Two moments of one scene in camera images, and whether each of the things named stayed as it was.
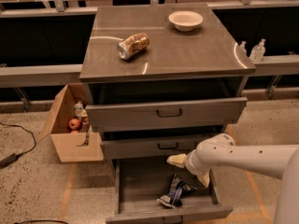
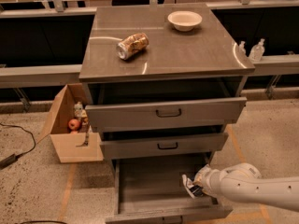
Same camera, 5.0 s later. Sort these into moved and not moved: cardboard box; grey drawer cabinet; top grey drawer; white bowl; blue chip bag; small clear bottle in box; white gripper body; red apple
Moved: white gripper body; blue chip bag
Not moved: red apple; cardboard box; grey drawer cabinet; white bowl; small clear bottle in box; top grey drawer
